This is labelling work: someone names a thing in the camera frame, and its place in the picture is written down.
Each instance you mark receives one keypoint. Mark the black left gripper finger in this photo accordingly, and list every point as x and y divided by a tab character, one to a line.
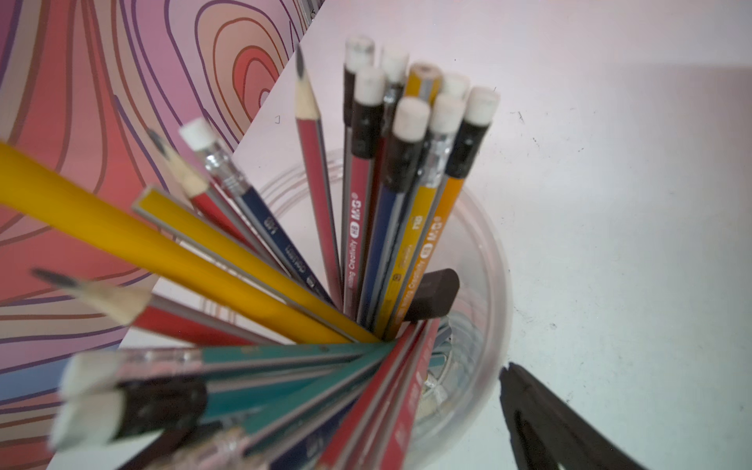
545	433

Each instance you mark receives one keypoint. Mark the black eraser cap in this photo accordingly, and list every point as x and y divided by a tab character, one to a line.
434	296

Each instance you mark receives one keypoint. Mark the pencil holder with pencils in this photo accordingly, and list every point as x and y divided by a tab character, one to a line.
480	317

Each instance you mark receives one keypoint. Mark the orange pencil black ferrule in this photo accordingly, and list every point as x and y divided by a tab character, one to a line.
446	167

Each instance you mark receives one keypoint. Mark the green pencil white eraser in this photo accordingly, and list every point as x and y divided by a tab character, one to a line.
94	371

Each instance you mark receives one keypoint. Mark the thin yellow pencil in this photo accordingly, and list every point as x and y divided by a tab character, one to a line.
235	249

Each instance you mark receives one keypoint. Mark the red sharpened pencil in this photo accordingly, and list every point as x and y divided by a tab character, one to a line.
309	126

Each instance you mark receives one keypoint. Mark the blue pencil white eraser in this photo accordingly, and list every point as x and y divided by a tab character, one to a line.
202	139

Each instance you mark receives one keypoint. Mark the thick yellow pencil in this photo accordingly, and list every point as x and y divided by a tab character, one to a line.
34	190

